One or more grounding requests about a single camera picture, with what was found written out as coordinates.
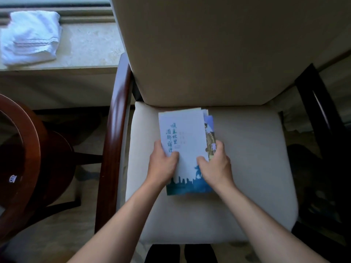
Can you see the person's black shoe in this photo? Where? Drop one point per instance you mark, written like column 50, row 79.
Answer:
column 162, row 254
column 200, row 254

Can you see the person's left thumb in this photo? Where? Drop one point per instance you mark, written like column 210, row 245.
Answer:
column 172, row 158

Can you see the white folded towel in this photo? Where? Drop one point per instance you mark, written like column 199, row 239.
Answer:
column 30, row 38

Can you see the person's right thumb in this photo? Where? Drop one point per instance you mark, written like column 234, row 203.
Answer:
column 202, row 163

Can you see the person's left hand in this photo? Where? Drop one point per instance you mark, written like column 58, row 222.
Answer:
column 160, row 168

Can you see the person's right hand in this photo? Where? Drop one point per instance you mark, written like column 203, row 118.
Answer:
column 218, row 169

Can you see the person's right black shoe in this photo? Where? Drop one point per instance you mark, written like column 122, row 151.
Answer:
column 200, row 254

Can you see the person's left black shoe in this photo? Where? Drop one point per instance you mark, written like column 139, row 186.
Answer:
column 162, row 254

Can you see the beige marble window sill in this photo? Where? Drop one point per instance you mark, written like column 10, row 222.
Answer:
column 90, row 43

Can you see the cream armchair with dark wood arms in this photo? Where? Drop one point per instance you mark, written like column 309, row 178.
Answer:
column 246, row 147

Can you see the white and blue booklet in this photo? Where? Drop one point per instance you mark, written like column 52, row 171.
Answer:
column 186, row 134

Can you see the person's right forearm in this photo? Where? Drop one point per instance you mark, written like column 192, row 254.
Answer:
column 263, row 230

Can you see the round dark wood side table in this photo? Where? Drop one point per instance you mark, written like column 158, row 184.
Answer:
column 24, row 134

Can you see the colourful illustrated booklet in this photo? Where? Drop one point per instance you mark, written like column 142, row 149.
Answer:
column 209, row 134

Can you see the person's left forearm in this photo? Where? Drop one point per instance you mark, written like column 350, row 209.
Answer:
column 120, row 230

